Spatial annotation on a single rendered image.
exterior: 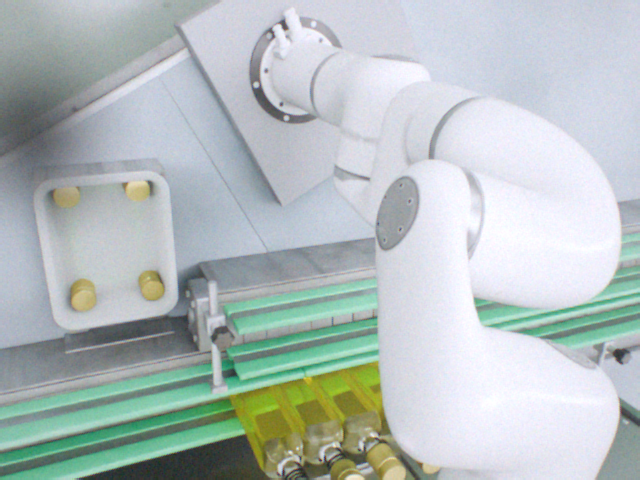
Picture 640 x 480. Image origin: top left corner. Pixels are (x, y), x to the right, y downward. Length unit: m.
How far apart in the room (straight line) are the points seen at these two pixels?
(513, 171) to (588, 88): 0.88
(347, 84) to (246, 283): 0.38
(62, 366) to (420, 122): 0.64
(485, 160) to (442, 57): 0.64
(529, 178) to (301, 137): 0.55
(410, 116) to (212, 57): 0.41
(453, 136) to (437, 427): 0.24
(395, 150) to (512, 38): 0.66
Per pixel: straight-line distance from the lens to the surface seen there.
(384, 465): 0.80
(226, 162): 0.97
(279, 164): 0.95
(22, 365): 0.98
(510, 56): 1.20
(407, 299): 0.36
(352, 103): 0.67
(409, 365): 0.35
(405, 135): 0.55
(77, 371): 0.94
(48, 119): 1.48
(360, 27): 0.97
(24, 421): 0.90
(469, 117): 0.49
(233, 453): 1.09
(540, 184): 0.47
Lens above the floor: 1.66
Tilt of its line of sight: 59 degrees down
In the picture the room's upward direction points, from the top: 132 degrees clockwise
